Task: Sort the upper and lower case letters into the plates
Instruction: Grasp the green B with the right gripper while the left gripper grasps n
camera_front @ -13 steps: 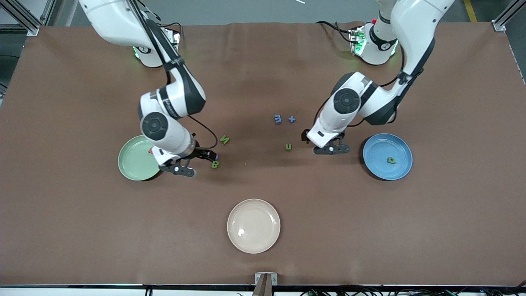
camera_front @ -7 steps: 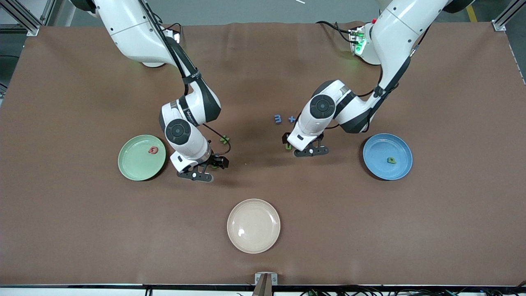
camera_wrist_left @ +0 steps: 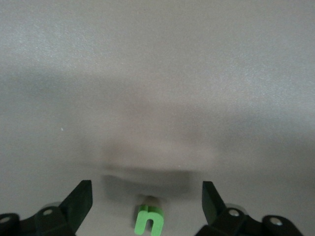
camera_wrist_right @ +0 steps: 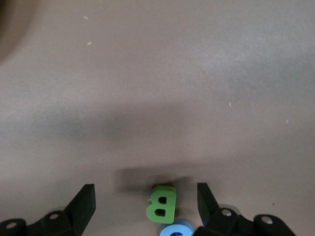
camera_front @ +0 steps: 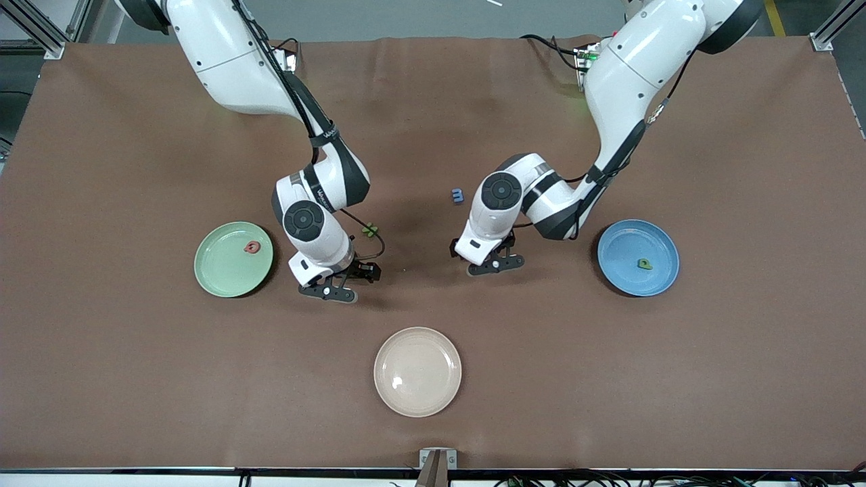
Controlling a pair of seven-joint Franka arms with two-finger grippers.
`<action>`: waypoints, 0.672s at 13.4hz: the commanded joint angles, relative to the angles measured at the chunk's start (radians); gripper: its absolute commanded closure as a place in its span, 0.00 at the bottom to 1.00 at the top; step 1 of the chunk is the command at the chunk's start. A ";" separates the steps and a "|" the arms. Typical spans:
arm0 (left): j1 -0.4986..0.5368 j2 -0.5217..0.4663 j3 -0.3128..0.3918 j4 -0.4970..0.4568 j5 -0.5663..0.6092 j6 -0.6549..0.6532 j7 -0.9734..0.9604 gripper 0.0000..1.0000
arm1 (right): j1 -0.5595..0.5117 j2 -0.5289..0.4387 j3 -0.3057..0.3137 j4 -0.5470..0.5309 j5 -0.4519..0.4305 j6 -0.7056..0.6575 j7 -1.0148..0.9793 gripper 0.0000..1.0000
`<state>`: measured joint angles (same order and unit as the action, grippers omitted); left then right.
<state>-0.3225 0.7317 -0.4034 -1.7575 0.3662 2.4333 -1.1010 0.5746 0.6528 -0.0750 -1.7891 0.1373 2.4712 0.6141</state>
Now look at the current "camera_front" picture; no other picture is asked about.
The pink letter Q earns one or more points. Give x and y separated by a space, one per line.
252 247

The beige plate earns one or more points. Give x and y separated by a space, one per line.
417 372

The aluminium frame post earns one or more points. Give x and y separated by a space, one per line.
824 42
80 17
51 47

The brown table mat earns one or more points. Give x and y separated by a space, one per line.
406 304

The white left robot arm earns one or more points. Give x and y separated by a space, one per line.
636 61

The metal table edge bracket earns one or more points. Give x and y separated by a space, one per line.
451 460

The green letter N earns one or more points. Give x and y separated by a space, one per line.
369 230

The blue plate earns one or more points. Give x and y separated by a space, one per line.
629 277

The light green plate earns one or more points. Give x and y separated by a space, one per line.
230 277

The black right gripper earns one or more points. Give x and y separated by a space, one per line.
357 268

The brown camera post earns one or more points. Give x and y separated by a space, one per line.
433 473

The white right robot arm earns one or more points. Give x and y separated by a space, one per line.
223 61

